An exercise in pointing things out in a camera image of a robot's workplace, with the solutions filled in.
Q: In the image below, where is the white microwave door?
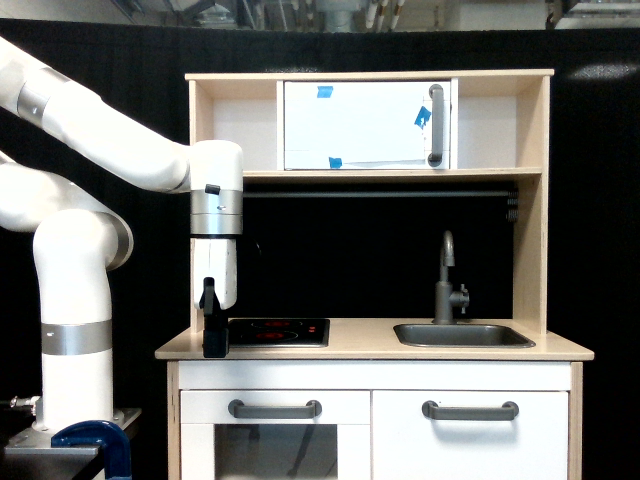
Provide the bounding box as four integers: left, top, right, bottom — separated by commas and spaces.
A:
282, 80, 458, 170

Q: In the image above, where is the white oven door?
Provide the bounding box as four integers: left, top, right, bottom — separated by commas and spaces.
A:
181, 390, 372, 479

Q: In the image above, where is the wooden toy kitchen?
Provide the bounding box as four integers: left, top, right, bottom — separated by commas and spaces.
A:
156, 69, 593, 479

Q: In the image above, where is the blue tape top piece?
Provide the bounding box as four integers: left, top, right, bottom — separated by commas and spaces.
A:
317, 85, 334, 99

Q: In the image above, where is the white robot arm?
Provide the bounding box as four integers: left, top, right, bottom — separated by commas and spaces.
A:
1, 42, 243, 433

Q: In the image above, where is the blue tape bottom piece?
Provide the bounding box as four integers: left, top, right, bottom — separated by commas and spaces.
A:
329, 157, 342, 169

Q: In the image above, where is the grey microwave door handle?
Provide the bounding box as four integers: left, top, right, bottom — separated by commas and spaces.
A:
428, 84, 445, 168

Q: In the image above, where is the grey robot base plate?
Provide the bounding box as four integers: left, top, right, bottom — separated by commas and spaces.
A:
4, 408, 142, 457

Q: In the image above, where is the blue tape right piece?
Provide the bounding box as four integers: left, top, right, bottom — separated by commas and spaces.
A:
414, 106, 432, 129

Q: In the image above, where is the grey toy sink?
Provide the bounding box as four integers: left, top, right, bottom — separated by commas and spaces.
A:
393, 324, 535, 348

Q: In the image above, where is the blue c-clamp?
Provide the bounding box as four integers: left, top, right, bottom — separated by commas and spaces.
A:
51, 420, 133, 480

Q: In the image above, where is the black toy stovetop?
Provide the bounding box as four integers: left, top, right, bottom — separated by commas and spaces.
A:
229, 318, 330, 348

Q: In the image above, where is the grey hanging rail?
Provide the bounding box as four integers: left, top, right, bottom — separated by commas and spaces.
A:
244, 190, 518, 198

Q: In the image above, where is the white cabinet door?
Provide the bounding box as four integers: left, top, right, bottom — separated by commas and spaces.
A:
371, 390, 569, 479

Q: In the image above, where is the blue tape piece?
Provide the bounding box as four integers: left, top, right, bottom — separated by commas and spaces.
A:
414, 106, 432, 129
329, 157, 342, 169
317, 85, 334, 99

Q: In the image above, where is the grey oven door handle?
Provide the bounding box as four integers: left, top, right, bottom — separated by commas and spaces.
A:
228, 399, 322, 420

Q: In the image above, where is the grey toy faucet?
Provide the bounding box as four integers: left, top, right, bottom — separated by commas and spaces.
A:
433, 230, 470, 325

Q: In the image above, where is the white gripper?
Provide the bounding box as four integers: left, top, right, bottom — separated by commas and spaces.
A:
192, 238, 237, 358

